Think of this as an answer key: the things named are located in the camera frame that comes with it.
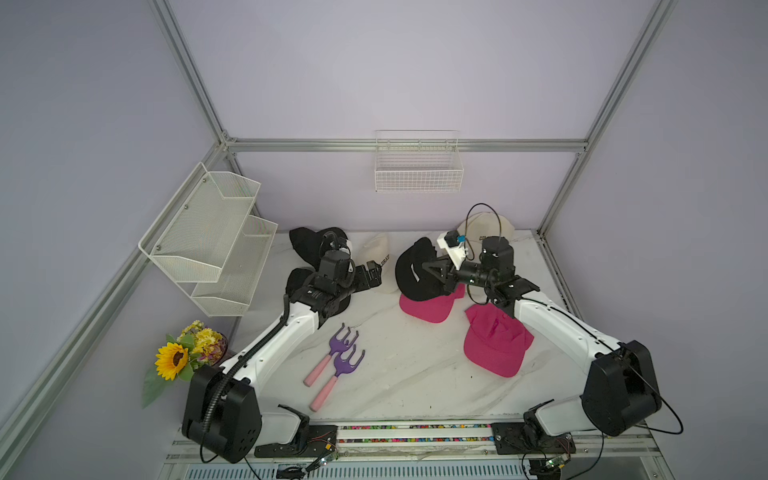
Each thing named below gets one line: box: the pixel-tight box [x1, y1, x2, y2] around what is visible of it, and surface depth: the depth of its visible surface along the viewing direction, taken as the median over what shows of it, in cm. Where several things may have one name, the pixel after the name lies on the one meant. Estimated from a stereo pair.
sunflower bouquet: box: [141, 320, 228, 409], surface depth 64 cm
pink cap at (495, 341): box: [463, 303, 534, 378], surface depth 90 cm
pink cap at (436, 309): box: [399, 283, 465, 323], surface depth 100 cm
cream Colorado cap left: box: [358, 233, 391, 264], surface depth 109 cm
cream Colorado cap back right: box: [458, 212, 515, 244], surface depth 117 cm
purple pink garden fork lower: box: [309, 344, 366, 413], surface depth 87 cm
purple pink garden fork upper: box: [303, 323, 359, 387], surface depth 91 cm
